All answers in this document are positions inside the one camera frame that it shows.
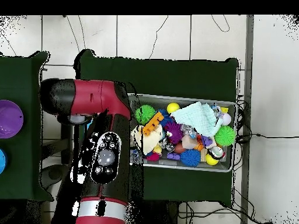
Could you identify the dark green table cloth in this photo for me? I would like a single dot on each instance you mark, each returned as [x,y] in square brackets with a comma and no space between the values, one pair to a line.
[175,77]
[28,163]

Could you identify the crushed silver drink can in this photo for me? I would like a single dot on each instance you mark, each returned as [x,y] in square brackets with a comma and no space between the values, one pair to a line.
[217,151]

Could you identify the smooth yellow ball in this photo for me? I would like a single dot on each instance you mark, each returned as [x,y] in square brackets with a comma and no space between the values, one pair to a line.
[173,107]

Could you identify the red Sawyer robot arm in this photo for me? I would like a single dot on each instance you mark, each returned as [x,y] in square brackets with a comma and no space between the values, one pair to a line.
[93,98]

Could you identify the purple plastic plate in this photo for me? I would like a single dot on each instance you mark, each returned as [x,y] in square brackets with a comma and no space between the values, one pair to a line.
[10,119]

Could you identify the mint green cloth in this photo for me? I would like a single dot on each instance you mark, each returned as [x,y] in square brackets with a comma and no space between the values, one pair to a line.
[198,116]

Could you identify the cream knitted cloth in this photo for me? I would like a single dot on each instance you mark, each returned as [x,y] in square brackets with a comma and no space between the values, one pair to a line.
[149,140]

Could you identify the blue spiky rubber ball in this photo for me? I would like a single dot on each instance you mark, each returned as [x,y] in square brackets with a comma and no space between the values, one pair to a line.
[190,158]

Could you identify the shallow mesh bin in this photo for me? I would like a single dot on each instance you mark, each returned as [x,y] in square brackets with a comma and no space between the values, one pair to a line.
[227,164]

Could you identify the blue plastic plate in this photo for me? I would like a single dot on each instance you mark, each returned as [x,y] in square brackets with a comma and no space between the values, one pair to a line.
[2,161]

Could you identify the green spiky rubber ball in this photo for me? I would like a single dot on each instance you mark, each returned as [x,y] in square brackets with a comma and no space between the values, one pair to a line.
[144,114]
[224,136]

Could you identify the purple spiky rubber ball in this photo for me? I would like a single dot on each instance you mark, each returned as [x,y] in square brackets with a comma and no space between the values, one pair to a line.
[174,133]

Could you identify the blue furry toy with eyes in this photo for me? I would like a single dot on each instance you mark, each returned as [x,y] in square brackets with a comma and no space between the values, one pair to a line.
[166,117]

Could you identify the orange plastic block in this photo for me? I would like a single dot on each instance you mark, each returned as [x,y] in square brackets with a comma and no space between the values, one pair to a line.
[151,123]

